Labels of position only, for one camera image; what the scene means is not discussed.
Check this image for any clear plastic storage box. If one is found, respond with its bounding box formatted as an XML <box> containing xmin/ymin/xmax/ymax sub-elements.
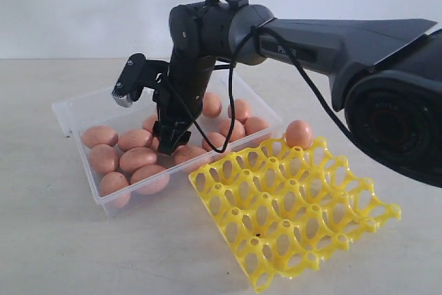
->
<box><xmin>52</xmin><ymin>70</ymin><xmax>282</xmax><ymax>216</ymax></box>

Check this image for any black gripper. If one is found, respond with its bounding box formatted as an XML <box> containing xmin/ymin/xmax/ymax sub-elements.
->
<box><xmin>154</xmin><ymin>51</ymin><xmax>216</xmax><ymax>155</ymax></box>

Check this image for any yellow plastic egg tray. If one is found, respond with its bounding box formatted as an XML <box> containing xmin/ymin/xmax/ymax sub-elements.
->
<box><xmin>189</xmin><ymin>137</ymin><xmax>401</xmax><ymax>292</ymax></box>

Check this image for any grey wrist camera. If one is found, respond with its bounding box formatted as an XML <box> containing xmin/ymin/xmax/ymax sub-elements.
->
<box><xmin>111</xmin><ymin>53</ymin><xmax>146</xmax><ymax>108</ymax></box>

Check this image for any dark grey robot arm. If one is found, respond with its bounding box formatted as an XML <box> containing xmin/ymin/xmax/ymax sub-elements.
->
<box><xmin>154</xmin><ymin>2</ymin><xmax>441</xmax><ymax>187</ymax></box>

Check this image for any brown egg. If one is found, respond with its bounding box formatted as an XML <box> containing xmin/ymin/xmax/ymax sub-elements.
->
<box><xmin>174</xmin><ymin>145</ymin><xmax>206</xmax><ymax>165</ymax></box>
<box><xmin>117</xmin><ymin>129</ymin><xmax>153</xmax><ymax>151</ymax></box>
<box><xmin>99</xmin><ymin>171</ymin><xmax>131</xmax><ymax>208</ymax></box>
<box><xmin>233</xmin><ymin>98</ymin><xmax>252</xmax><ymax>124</ymax></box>
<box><xmin>150</xmin><ymin>137</ymin><xmax>160</xmax><ymax>152</ymax></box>
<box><xmin>202</xmin><ymin>132</ymin><xmax>226</xmax><ymax>151</ymax></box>
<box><xmin>285</xmin><ymin>120</ymin><xmax>313</xmax><ymax>149</ymax></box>
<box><xmin>244</xmin><ymin>116</ymin><xmax>269</xmax><ymax>136</ymax></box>
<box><xmin>130</xmin><ymin>164</ymin><xmax>171</xmax><ymax>196</ymax></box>
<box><xmin>81</xmin><ymin>125</ymin><xmax>119</xmax><ymax>149</ymax></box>
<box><xmin>218</xmin><ymin>118</ymin><xmax>246</xmax><ymax>142</ymax></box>
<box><xmin>202</xmin><ymin>92</ymin><xmax>222</xmax><ymax>119</ymax></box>
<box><xmin>119</xmin><ymin>147</ymin><xmax>157</xmax><ymax>173</ymax></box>
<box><xmin>142</xmin><ymin>113</ymin><xmax>157</xmax><ymax>133</ymax></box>
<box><xmin>88</xmin><ymin>144</ymin><xmax>119</xmax><ymax>174</ymax></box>

